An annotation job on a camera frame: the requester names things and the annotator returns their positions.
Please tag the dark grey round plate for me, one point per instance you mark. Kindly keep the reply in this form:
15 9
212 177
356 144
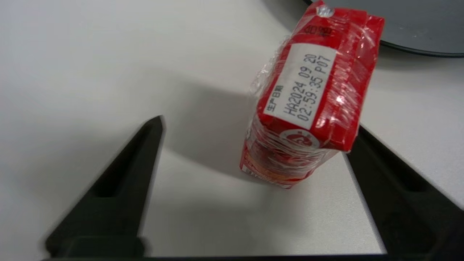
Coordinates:
417 25

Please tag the red milk carton with cartoon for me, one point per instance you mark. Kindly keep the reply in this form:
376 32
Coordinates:
308 108

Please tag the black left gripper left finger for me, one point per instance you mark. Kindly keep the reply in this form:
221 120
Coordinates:
119 203

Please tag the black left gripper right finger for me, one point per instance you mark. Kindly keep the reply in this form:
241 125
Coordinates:
406 210

